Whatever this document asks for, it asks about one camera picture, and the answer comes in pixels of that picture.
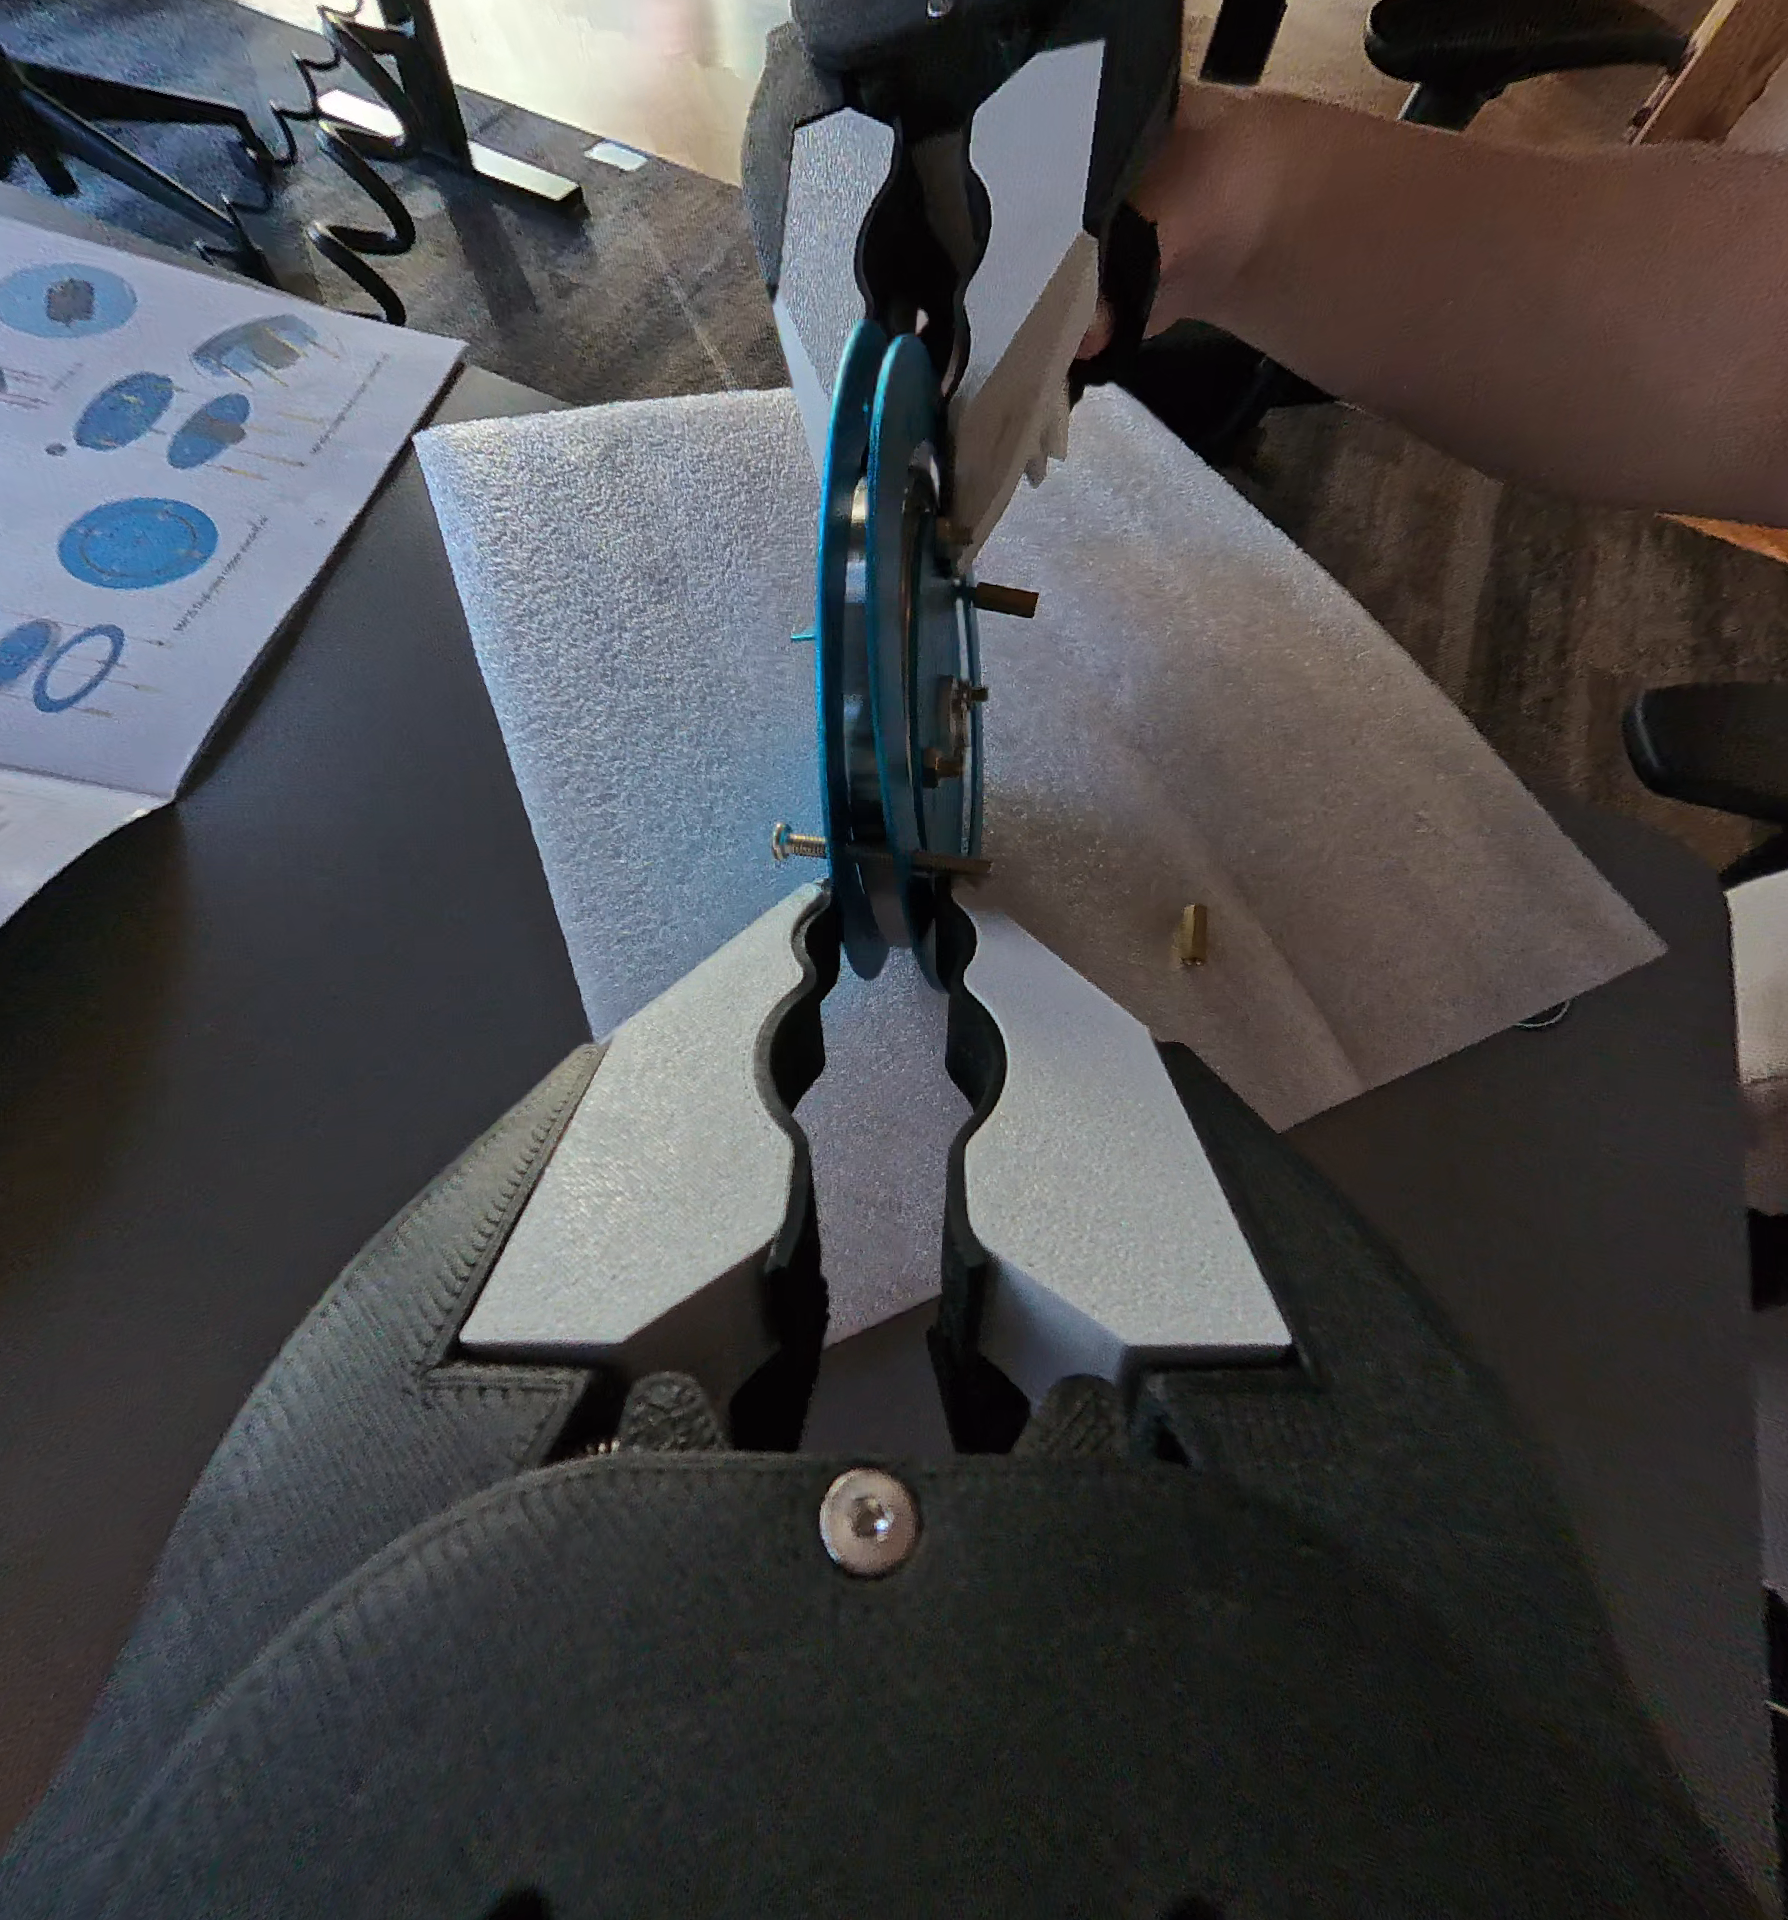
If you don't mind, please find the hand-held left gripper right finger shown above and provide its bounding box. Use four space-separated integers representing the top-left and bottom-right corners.
931 886 1293 1456

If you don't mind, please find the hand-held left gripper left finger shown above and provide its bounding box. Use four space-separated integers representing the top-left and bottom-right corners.
461 882 852 1456

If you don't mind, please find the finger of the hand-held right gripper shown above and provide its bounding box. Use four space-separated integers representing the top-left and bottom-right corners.
916 37 1113 404
774 108 933 456

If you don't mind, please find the blue metal turntable assembly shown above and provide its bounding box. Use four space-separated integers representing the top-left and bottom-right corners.
814 316 994 994

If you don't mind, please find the long metal screw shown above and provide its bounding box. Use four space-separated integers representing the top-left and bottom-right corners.
770 825 994 885

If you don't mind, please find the person's right forearm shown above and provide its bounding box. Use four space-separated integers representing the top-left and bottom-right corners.
1275 90 1788 533

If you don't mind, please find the person's right hand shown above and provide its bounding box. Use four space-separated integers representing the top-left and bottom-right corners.
1135 82 1293 354

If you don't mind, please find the white foam sheet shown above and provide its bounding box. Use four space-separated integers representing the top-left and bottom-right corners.
412 381 1669 1351

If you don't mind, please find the open instruction booklet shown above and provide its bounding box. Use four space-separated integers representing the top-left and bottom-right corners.
0 157 467 999

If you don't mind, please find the black chair armrest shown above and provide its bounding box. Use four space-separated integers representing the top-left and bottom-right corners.
1626 683 1788 889

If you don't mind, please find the thick black coiled cable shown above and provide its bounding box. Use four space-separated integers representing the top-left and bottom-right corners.
210 82 418 324

